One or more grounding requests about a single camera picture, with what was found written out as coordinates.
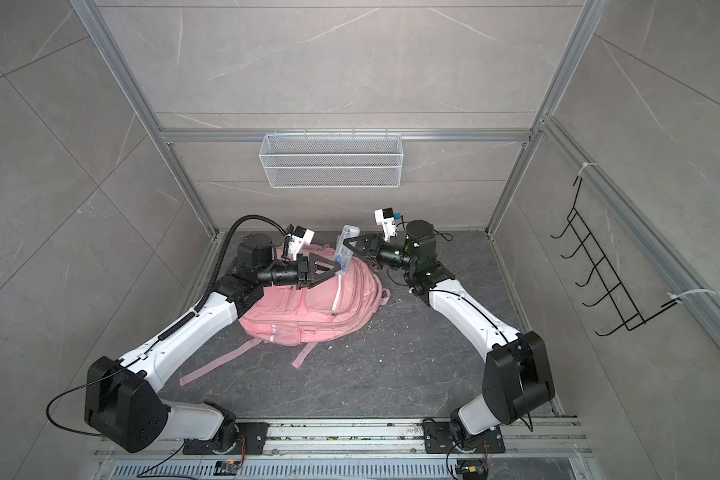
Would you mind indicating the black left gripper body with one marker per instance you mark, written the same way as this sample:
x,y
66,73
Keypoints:
x,y
286,273

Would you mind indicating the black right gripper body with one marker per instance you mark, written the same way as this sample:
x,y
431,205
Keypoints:
x,y
392,256

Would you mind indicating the clear plastic eraser box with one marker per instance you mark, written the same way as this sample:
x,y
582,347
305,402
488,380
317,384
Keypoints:
x,y
343,254

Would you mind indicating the pink school backpack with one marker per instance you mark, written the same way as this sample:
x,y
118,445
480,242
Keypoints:
x,y
292,317

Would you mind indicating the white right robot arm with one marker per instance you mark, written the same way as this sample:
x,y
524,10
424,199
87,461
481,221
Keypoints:
x,y
517,376

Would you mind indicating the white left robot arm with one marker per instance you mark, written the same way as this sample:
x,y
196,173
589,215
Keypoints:
x,y
122,400

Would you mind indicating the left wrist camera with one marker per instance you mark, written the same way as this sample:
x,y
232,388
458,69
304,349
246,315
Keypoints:
x,y
295,238

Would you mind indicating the white wire mesh basket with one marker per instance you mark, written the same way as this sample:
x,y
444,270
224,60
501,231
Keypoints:
x,y
346,160

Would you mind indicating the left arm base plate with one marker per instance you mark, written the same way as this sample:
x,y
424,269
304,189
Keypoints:
x,y
232,439

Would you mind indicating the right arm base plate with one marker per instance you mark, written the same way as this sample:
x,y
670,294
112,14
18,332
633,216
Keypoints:
x,y
441,437

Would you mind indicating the black wire hook rack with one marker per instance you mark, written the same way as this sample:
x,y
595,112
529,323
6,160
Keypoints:
x,y
603,272

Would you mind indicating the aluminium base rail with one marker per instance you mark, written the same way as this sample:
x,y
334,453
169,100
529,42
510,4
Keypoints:
x,y
275,439

